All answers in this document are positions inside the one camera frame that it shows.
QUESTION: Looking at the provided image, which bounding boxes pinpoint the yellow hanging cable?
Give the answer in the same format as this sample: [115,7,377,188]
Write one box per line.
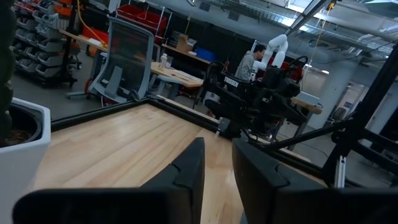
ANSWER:
[76,0,109,48]

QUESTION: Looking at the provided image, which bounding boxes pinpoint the white plastic bottle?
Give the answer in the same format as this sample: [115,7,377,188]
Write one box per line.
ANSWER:
[159,52,169,71]

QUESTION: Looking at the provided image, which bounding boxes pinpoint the overhead frame beam with light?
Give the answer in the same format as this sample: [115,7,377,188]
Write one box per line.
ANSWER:
[284,0,331,37]

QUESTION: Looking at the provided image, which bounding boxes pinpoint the grey mesh office chair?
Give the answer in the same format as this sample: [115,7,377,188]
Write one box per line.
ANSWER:
[88,17,155,103]

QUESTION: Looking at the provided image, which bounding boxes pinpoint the black frame post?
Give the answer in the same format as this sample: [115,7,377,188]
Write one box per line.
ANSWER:
[322,43,398,188]

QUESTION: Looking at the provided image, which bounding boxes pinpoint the long wooden workbench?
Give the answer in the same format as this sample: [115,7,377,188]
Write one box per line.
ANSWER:
[60,29,109,53]

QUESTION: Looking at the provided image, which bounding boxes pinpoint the black diagonal frame strut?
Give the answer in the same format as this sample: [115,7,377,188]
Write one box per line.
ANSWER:
[266,119,356,151]

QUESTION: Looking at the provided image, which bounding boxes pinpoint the white frame bracket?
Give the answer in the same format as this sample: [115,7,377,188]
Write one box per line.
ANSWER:
[334,155,347,189]

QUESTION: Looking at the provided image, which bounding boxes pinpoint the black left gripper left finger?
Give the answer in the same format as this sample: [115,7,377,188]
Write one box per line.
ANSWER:
[12,136,206,224]

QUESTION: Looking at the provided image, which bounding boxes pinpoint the wooden table with white box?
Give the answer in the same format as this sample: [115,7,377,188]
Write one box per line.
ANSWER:
[290,91,323,151]

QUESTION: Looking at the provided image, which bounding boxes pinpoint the person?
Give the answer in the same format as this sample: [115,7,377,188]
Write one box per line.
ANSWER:
[234,44,267,82]

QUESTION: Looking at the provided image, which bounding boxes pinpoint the red storage bins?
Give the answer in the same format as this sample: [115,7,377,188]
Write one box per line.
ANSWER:
[116,4,169,31]

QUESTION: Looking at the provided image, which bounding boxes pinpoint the white plant pot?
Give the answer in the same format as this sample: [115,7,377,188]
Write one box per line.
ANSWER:
[0,97,52,224]

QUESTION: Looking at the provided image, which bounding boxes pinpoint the storage rack with bins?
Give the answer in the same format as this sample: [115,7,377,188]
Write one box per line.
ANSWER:
[12,0,82,87]

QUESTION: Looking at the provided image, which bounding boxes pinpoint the wooden desk with bottle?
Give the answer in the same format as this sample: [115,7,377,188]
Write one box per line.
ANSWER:
[150,60,205,101]

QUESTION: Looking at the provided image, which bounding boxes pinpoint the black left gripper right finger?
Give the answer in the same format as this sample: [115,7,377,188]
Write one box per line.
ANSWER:
[231,138,398,224]

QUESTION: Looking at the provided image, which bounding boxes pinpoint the blue storage bin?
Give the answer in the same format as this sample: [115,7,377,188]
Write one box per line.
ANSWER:
[195,47,218,63]

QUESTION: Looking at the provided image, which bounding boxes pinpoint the cardboard box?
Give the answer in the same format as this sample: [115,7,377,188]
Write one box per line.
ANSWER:
[175,32,198,53]

